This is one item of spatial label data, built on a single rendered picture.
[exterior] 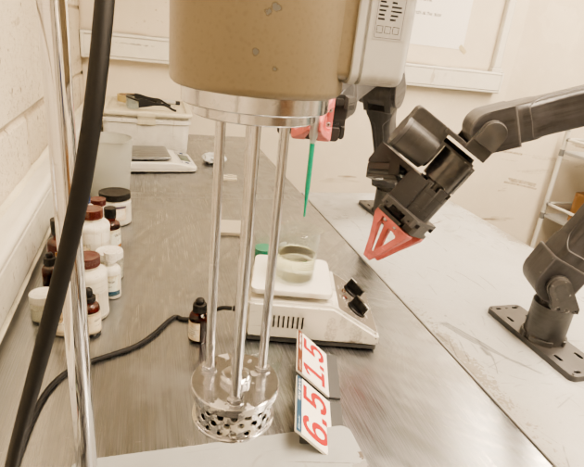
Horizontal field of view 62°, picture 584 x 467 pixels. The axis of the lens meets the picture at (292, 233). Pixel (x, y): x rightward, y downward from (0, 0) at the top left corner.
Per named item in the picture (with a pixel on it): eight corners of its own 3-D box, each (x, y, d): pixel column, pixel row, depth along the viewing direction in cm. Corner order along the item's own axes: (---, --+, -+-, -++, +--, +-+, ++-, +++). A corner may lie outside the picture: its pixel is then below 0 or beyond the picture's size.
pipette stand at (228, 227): (245, 223, 116) (248, 171, 112) (247, 236, 109) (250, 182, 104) (210, 221, 115) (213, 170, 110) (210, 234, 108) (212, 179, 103)
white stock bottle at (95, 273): (90, 301, 77) (86, 244, 74) (117, 311, 75) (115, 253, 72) (62, 317, 73) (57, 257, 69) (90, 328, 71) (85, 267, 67)
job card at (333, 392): (336, 358, 70) (339, 334, 69) (340, 400, 62) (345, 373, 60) (294, 353, 70) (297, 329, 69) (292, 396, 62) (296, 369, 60)
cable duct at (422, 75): (493, 93, 241) (499, 71, 237) (501, 94, 236) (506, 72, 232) (82, 56, 186) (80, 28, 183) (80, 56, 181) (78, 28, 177)
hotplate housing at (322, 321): (363, 308, 85) (371, 266, 82) (376, 352, 72) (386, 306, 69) (237, 296, 84) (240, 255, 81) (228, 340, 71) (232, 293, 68)
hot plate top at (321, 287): (326, 264, 81) (327, 259, 80) (333, 300, 70) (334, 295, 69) (255, 258, 80) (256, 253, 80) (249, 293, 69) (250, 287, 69)
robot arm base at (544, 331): (589, 336, 67) (627, 334, 69) (496, 271, 85) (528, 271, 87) (571, 383, 70) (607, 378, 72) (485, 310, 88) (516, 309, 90)
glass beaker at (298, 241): (271, 287, 70) (276, 233, 67) (273, 268, 76) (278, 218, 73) (319, 292, 71) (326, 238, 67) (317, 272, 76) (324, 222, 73)
